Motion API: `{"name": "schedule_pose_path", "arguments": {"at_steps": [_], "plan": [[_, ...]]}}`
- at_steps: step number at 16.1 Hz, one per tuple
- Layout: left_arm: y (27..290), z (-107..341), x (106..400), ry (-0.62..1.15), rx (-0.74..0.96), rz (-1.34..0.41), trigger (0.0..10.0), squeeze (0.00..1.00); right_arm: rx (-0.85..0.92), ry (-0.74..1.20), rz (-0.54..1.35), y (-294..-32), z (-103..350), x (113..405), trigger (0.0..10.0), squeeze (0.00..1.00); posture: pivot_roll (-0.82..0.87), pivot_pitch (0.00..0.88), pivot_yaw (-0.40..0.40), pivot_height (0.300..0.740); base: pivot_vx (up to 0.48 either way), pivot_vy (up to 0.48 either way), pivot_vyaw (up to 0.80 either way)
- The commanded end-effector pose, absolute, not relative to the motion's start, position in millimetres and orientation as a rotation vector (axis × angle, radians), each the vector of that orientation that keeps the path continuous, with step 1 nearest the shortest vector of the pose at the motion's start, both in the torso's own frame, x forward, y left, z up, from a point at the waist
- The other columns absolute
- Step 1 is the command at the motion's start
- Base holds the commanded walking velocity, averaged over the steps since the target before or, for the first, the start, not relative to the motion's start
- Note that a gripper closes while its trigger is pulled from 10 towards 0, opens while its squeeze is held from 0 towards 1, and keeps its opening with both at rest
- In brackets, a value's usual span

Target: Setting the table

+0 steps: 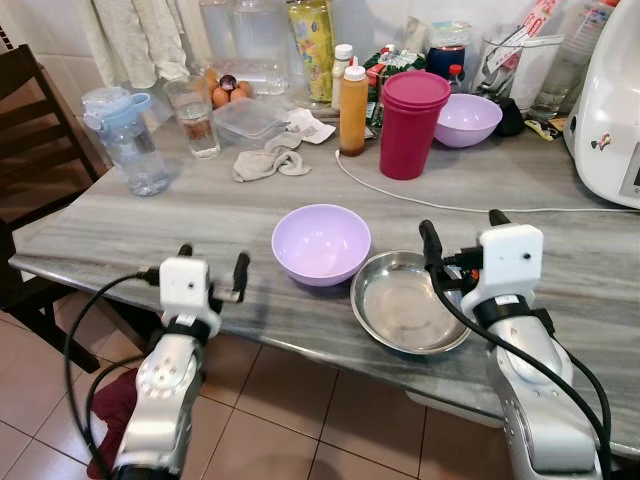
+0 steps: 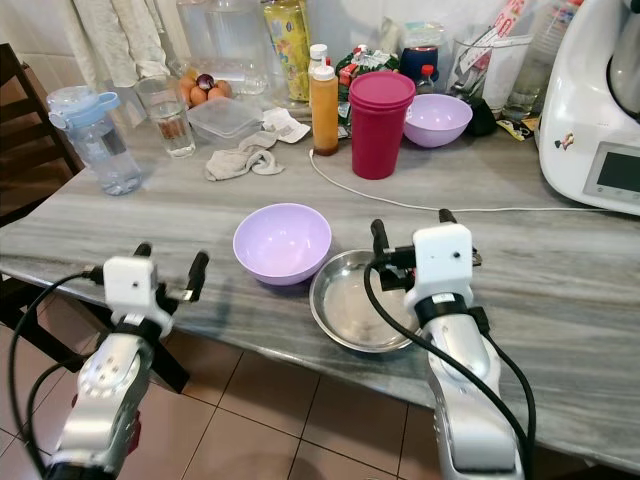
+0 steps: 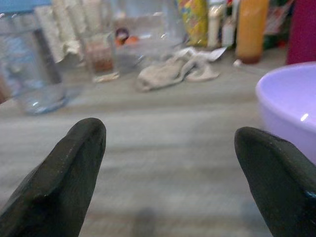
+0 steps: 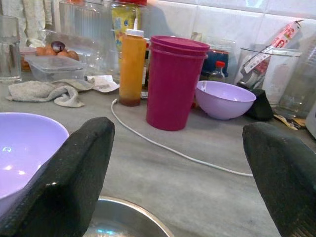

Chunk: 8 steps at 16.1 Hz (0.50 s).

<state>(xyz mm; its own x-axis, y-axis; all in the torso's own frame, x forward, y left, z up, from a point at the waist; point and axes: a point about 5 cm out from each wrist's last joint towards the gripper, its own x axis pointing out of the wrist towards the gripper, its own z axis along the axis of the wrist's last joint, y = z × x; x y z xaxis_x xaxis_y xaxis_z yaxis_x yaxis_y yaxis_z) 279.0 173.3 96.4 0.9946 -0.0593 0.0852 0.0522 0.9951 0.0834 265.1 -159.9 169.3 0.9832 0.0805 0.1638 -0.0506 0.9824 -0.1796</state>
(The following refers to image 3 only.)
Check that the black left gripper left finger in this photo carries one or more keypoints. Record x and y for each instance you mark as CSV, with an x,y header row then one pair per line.
x,y
61,177

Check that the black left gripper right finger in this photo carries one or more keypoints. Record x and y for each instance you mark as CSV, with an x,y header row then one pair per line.
x,y
279,182

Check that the lilac plastic bowl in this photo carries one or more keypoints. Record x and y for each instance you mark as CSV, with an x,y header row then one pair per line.
x,y
286,98

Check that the large clear glass jug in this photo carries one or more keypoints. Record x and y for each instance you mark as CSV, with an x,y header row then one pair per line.
x,y
29,64

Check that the white small spoon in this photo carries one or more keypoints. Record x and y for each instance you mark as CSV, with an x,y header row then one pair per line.
x,y
247,66

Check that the small clear drinking glass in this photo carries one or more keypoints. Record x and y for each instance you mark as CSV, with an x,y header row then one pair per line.
x,y
101,56

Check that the white paper sheet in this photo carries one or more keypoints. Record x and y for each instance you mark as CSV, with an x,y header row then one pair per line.
x,y
217,53

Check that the white egg carton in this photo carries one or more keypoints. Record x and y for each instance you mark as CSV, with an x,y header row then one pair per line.
x,y
64,27

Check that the magenta box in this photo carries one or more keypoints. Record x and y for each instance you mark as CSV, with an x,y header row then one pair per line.
x,y
302,32

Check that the crumpled white cloth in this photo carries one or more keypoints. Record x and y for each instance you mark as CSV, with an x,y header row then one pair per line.
x,y
172,71

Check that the orange juice bottle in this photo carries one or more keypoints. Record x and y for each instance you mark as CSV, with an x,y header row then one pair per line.
x,y
250,29

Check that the green bottle with label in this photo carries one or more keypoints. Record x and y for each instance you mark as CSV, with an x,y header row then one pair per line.
x,y
276,24

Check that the small white bottle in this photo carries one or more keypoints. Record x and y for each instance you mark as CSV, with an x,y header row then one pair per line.
x,y
228,32

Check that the clear plastic container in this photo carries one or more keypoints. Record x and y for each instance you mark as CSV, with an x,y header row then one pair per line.
x,y
145,37

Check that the white slim bottle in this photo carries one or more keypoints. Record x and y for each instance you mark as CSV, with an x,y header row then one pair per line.
x,y
214,26

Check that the yellow patterned package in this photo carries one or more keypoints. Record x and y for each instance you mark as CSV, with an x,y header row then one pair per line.
x,y
195,22

